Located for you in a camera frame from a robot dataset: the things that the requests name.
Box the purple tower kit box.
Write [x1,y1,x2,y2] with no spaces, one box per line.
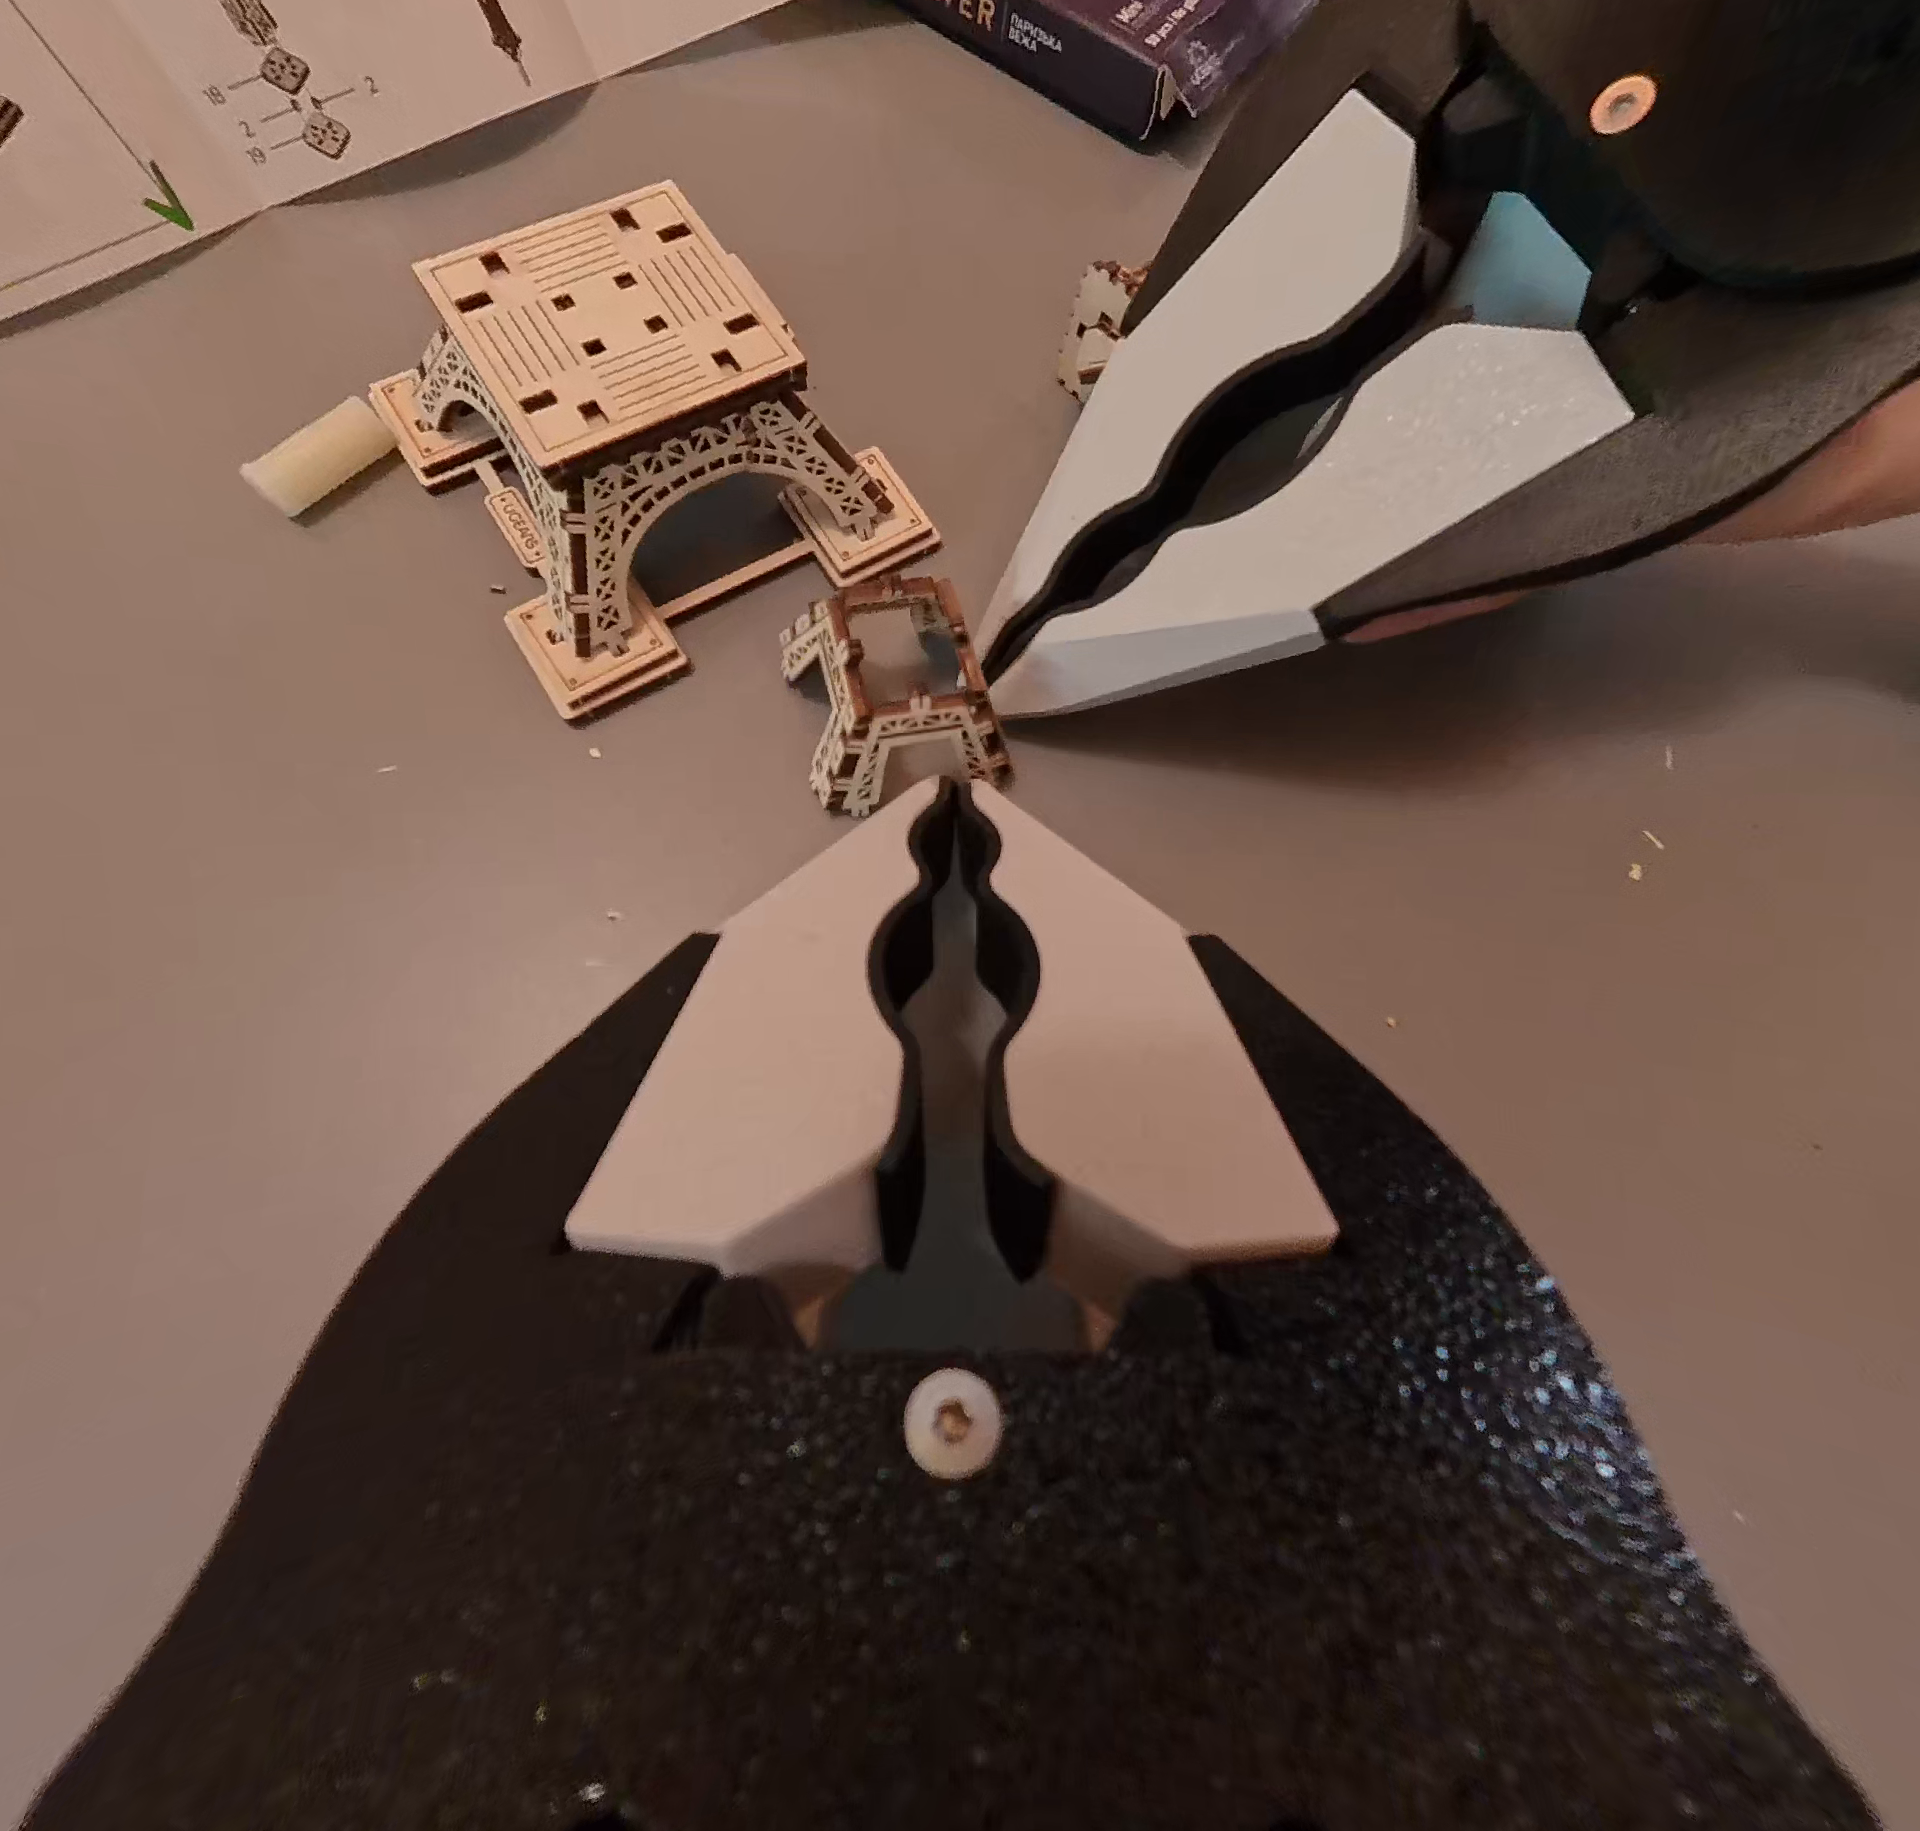
[861,0,1418,150]

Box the wooden tower base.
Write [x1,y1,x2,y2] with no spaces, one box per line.
[370,179,941,727]

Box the wooden tower spire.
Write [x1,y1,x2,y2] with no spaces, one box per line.
[1057,260,1157,401]

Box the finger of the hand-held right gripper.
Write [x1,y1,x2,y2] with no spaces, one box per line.
[982,319,1639,727]
[972,88,1430,678]

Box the person's right hand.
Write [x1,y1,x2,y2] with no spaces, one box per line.
[1342,394,1920,652]

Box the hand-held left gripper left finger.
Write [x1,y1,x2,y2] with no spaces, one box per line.
[564,774,964,1344]

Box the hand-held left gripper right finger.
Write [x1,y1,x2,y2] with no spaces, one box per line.
[953,778,1344,1344]

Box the small wooden tower midsection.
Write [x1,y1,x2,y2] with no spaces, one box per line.
[779,575,1011,820]

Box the pale wax stick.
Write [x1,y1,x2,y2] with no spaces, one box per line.
[239,394,395,520]

